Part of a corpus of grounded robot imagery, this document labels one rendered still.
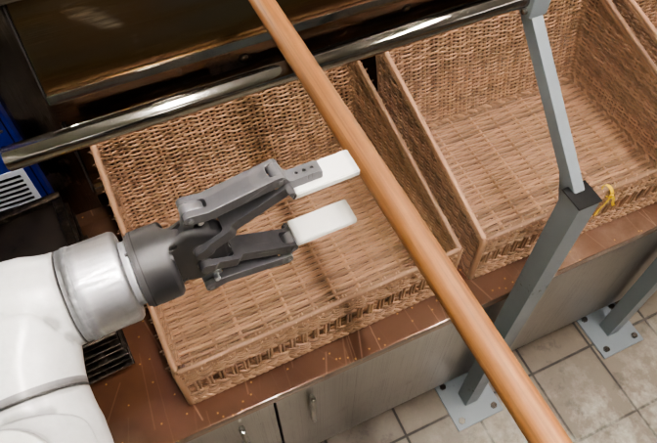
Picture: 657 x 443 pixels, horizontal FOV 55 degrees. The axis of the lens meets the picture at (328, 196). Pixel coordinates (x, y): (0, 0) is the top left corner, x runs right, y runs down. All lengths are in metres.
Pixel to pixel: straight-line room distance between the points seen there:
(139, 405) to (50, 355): 0.66
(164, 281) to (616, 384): 1.57
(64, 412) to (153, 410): 0.66
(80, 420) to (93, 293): 0.10
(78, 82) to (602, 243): 1.08
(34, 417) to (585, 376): 1.61
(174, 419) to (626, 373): 1.28
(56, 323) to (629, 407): 1.63
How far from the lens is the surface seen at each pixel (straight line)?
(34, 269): 0.60
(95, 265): 0.58
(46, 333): 0.58
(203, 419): 1.20
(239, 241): 0.64
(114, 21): 1.15
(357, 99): 1.35
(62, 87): 1.18
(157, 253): 0.58
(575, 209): 1.00
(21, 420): 0.57
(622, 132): 1.65
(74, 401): 0.58
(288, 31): 0.79
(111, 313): 0.59
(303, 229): 0.66
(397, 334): 1.24
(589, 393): 1.94
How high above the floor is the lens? 1.71
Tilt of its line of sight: 55 degrees down
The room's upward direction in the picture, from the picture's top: straight up
